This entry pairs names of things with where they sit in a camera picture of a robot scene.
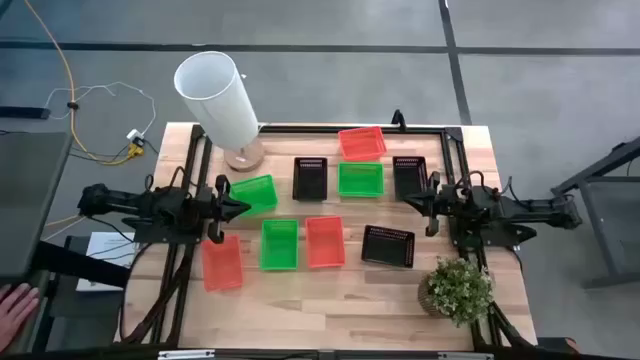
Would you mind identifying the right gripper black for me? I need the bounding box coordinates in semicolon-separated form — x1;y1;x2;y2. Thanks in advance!
403;171;457;237

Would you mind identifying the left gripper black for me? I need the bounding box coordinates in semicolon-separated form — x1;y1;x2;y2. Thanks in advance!
192;174;251;245

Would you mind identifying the black plastic basket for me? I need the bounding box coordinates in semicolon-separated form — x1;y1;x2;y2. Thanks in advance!
292;156;329;202
392;155;429;201
361;224;416;269

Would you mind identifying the green plastic basket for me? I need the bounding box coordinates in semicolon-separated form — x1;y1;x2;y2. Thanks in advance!
337;162;385;198
228;174;279;217
259;219;300;272

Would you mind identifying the red-orange plastic basket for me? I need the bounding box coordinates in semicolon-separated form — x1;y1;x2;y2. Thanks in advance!
305;215;346;270
201;234;245;293
338;126;388;162

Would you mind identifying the small potted green plant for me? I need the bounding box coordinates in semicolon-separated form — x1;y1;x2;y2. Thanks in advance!
417;257;495;329

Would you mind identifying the white lamp with wooden base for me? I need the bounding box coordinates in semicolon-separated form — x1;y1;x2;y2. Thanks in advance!
173;50;265;173

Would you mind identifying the white paper booklet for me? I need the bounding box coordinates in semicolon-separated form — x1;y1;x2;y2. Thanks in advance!
74;231;137;293

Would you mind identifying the black flat bar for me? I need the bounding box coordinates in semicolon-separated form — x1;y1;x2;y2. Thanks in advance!
0;105;52;121

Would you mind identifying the person's hand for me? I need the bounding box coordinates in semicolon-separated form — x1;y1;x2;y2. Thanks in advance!
0;282;40;352

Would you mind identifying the black aluminium table frame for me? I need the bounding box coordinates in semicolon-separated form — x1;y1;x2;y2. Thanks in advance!
119;122;539;360

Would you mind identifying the black cable bundle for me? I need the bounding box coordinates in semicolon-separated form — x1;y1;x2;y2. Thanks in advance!
118;242;194;346

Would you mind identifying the white cable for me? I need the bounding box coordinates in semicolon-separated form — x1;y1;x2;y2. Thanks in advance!
42;225;89;243
43;81;157;136

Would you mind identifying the yellow cable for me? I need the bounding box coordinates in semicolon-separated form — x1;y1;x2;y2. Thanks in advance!
45;213;82;227
22;0;137;167

